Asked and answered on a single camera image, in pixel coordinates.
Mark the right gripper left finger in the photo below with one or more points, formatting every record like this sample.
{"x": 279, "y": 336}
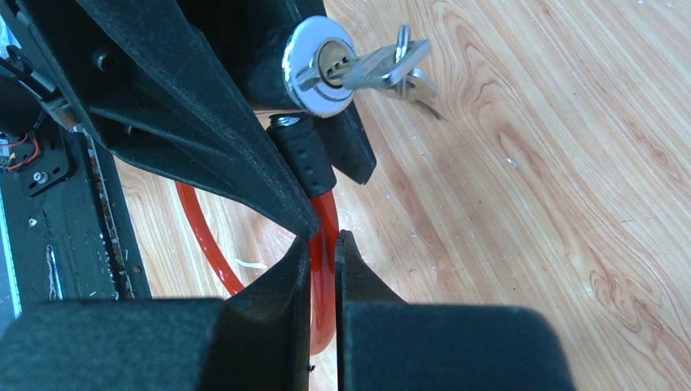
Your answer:
{"x": 257, "y": 340}

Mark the silver key with ring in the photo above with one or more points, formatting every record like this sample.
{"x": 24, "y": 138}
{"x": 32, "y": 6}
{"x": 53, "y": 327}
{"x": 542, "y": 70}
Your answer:
{"x": 393, "y": 70}

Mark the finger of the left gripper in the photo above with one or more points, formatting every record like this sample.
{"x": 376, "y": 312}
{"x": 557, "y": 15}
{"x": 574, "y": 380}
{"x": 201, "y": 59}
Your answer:
{"x": 144, "y": 84}
{"x": 244, "y": 36}

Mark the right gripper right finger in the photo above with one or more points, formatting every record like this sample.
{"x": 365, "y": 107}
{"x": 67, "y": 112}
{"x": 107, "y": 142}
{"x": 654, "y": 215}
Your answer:
{"x": 386, "y": 343}

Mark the red cable lock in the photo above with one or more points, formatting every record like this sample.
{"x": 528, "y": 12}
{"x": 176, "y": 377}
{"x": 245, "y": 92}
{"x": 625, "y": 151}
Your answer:
{"x": 318, "y": 162}

